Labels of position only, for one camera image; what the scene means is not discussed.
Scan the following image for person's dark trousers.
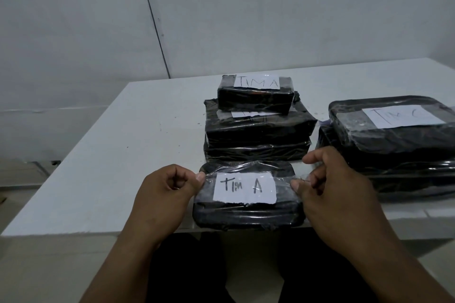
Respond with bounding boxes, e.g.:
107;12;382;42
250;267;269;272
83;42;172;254
145;231;379;303

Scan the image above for person's left hand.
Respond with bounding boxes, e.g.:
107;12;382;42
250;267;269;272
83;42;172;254
115;164;207;249

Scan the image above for large black package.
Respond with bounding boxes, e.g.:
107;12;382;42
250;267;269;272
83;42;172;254
315;124;455;196

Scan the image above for small lumpy black package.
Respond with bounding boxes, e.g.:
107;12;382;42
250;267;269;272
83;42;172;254
216;74;296;116

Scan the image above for rounded black package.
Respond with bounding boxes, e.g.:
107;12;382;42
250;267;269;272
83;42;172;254
328;95;455;166

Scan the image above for thin black wall cable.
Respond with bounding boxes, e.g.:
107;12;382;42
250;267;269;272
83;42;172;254
136;0;172;80

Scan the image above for black tray container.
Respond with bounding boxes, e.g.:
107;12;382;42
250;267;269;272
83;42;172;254
191;160;307;232

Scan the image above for thick black package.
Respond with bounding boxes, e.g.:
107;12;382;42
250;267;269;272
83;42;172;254
203;135;312;163

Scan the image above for white label small writing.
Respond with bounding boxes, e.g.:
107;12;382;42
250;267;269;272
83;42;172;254
196;171;310;205

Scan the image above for person's right hand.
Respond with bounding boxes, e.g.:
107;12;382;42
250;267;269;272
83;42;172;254
290;146;390;256

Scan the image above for white label black bottom line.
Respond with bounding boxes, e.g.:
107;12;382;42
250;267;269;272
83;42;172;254
216;110;282;122

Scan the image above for white label thin writing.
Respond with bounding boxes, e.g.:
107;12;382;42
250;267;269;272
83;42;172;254
361;104;446;129
233;73;282;91

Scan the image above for grey metal frame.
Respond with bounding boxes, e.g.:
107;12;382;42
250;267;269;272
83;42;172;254
35;160;62;176

